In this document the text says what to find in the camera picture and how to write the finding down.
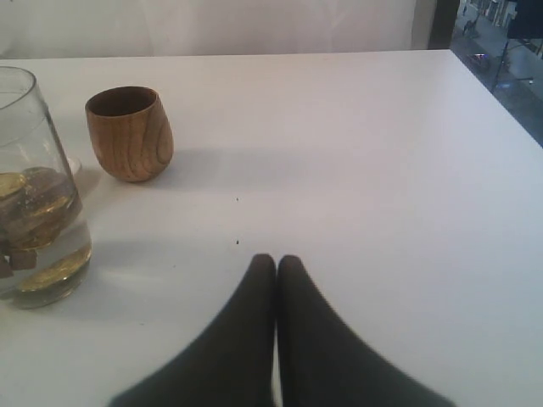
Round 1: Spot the brown wooden cup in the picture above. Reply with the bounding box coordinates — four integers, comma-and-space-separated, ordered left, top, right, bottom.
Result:
85, 86, 174, 182

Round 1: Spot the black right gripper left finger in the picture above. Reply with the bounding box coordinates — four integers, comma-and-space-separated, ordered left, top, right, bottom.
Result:
110, 254, 276, 406

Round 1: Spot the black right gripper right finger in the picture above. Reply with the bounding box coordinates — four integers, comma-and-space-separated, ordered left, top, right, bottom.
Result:
276, 255, 452, 406

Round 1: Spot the gold coin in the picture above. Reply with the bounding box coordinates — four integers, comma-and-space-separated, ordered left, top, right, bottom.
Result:
0, 172, 26, 200

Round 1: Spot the clear plastic shaker cup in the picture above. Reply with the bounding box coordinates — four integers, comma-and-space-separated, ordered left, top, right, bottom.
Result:
1, 66, 92, 309

